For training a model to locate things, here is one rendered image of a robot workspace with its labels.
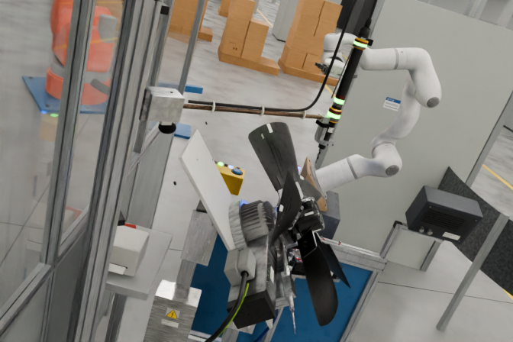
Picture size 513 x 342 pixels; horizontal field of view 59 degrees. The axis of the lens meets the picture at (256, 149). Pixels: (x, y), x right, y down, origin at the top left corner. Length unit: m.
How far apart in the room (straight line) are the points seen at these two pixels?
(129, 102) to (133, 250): 0.62
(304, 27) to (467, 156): 6.35
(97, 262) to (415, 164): 2.79
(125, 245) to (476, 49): 2.75
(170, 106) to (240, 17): 7.82
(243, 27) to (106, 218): 7.88
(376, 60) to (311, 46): 7.81
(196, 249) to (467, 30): 2.55
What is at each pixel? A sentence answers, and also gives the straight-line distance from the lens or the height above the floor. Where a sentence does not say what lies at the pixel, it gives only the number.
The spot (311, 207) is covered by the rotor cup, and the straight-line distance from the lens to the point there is 1.56.
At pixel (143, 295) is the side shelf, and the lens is 1.63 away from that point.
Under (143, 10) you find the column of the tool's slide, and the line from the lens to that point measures 1.10.
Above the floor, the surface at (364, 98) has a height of 1.26.
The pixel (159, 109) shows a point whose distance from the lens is 1.20.
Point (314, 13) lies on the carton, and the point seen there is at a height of 1.30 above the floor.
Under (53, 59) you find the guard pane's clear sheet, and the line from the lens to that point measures 1.09.
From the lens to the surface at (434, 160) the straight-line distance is 3.74.
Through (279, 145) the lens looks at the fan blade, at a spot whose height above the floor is 1.39.
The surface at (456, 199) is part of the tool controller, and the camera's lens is 2.23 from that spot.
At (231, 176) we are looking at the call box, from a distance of 2.01.
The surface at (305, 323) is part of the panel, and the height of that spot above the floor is 0.36.
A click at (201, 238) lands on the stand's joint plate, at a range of 1.59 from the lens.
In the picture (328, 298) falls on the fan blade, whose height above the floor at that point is 1.08.
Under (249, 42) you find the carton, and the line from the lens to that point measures 9.08.
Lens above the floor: 1.95
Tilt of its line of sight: 22 degrees down
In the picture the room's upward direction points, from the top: 17 degrees clockwise
